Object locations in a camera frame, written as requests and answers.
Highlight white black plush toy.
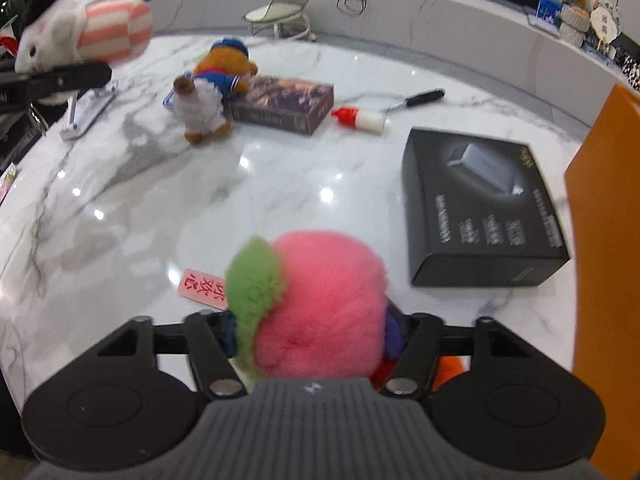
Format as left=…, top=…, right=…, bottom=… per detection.
left=15, top=0, right=153, bottom=73

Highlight pink green fluffy peach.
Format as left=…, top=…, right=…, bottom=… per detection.
left=178, top=228, right=391, bottom=380

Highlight brown sailor plush dog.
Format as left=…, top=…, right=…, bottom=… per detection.
left=172, top=37, right=258, bottom=145

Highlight white red glue bottle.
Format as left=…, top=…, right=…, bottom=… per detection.
left=331, top=106, right=386, bottom=134

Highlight dark photo card box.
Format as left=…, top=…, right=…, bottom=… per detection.
left=227, top=77, right=334, bottom=136

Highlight orange crochet carrot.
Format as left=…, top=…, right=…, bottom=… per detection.
left=370, top=356, right=465, bottom=392

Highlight white phone stand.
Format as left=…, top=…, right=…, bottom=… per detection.
left=60, top=80, right=118, bottom=141

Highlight pink snack packet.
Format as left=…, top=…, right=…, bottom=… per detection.
left=0, top=162, right=17, bottom=204

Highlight black charger box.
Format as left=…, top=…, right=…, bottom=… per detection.
left=401, top=128, right=570, bottom=287

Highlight orange storage box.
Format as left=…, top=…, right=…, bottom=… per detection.
left=565, top=84, right=639, bottom=479

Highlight small white stool chair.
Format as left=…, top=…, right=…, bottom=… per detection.
left=243, top=0, right=317, bottom=41

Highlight white marble tv console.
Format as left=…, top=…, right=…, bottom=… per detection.
left=144, top=0, right=640, bottom=129

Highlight black white patterned items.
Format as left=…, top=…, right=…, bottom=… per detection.
left=616, top=52, right=640, bottom=91

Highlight round white paper fan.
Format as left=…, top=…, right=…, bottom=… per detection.
left=590, top=0, right=622, bottom=53

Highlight black handle screwdriver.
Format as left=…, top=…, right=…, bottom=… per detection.
left=384, top=89, right=446, bottom=114

